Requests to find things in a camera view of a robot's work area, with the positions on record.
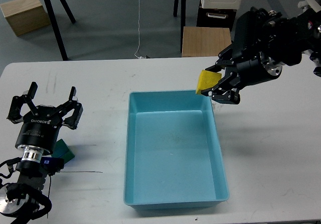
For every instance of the black table legs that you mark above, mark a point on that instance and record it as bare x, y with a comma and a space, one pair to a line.
55, 26
182, 4

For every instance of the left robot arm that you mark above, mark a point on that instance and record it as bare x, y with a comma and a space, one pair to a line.
43, 154

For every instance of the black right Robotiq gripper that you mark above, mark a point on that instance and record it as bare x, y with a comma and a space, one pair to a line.
260, 69

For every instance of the white office chair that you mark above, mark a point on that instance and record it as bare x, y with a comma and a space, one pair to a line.
306, 4

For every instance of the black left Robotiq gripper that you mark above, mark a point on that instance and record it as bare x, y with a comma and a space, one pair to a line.
41, 124

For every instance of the green block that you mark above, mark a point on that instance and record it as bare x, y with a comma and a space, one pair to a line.
63, 151

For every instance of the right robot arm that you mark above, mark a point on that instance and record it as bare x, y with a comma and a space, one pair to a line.
263, 42

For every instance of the wooden box left floor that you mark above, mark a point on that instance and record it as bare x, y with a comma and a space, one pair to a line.
24, 16

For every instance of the black table legs left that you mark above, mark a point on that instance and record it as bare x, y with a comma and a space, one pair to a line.
55, 26

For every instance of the black storage crate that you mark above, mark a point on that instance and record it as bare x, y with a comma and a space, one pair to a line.
216, 18

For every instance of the light blue plastic bin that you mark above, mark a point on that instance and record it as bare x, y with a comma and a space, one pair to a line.
173, 154

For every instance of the black table legs centre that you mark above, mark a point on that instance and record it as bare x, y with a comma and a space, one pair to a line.
182, 4

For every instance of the yellow block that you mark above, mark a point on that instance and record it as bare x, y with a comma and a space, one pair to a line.
207, 79

